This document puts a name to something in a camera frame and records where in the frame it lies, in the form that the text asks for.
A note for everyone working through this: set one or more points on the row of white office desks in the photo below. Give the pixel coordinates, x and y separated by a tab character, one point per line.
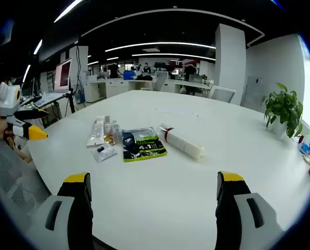
118	86

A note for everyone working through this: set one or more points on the small square-capped skincare bottle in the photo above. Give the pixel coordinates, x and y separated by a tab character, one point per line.
116	131

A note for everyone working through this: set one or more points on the green potted plant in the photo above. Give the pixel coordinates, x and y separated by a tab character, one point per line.
285	106

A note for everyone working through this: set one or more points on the white skincare tube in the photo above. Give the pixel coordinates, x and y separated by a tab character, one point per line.
95	132

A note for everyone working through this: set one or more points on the black tripod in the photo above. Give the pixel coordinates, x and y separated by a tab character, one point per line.
71	101

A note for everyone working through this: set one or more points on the blue tissue pack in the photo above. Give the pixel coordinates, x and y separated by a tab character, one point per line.
304	148

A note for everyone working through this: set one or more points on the green and blue skincare packet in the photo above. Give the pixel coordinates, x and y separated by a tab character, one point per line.
144	148

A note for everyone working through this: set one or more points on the gold foil skincare sachet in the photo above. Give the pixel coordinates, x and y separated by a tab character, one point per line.
108	139

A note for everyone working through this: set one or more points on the small round-capped skincare bottle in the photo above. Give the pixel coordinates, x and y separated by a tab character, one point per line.
108	126

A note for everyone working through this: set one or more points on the computer monitor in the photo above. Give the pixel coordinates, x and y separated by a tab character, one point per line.
62	75

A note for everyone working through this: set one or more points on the clear plastic skincare sachet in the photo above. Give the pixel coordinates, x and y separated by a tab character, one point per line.
104	153

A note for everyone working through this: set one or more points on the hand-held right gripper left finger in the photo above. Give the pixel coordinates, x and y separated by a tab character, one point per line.
77	208

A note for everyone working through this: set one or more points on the blue storage box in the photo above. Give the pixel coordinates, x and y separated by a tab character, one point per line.
130	75

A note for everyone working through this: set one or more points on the grey cabinet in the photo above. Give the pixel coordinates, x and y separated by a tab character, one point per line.
253	91

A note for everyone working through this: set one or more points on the red-collared white skincare pump bottle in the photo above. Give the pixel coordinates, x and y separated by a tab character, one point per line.
183	143

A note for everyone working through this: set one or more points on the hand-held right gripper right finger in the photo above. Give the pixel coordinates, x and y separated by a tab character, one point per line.
227	208

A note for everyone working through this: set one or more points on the white mesh bag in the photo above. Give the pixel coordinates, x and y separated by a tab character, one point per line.
14	177

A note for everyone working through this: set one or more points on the white-backed office chair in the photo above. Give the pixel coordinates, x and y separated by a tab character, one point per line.
222	93

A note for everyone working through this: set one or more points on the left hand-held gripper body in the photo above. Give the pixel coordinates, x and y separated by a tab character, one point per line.
8	100

